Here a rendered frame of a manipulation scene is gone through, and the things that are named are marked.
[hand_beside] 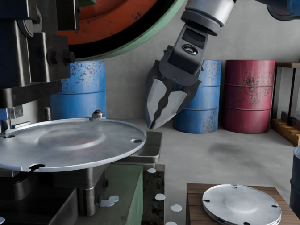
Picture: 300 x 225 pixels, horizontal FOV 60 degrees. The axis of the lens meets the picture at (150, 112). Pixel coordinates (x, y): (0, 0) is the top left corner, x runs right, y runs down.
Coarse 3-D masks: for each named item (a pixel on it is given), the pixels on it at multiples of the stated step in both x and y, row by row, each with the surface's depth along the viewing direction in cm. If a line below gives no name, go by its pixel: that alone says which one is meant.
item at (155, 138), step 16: (144, 144) 47; (160, 144) 48; (128, 160) 42; (144, 160) 42; (64, 176) 46; (80, 176) 46; (96, 176) 49; (80, 192) 47; (96, 192) 49; (80, 208) 48; (96, 208) 49
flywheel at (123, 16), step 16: (96, 0) 79; (112, 0) 79; (128, 0) 75; (144, 0) 74; (160, 0) 77; (80, 16) 81; (96, 16) 80; (112, 16) 76; (128, 16) 76; (144, 16) 77; (64, 32) 79; (80, 32) 78; (96, 32) 78; (112, 32) 77; (128, 32) 84
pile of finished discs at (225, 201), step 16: (208, 192) 110; (224, 192) 110; (240, 192) 110; (256, 192) 110; (208, 208) 99; (224, 208) 99; (240, 208) 98; (256, 208) 98; (272, 208) 99; (224, 224) 92; (240, 224) 89; (256, 224) 90; (272, 224) 90
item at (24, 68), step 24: (48, 0) 48; (0, 24) 39; (24, 24) 39; (48, 24) 49; (0, 48) 40; (24, 48) 41; (48, 48) 43; (0, 72) 41; (24, 72) 41; (48, 72) 43
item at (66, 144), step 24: (72, 120) 63; (0, 144) 47; (24, 144) 47; (48, 144) 45; (72, 144) 45; (96, 144) 47; (120, 144) 47; (24, 168) 37; (48, 168) 36; (72, 168) 36
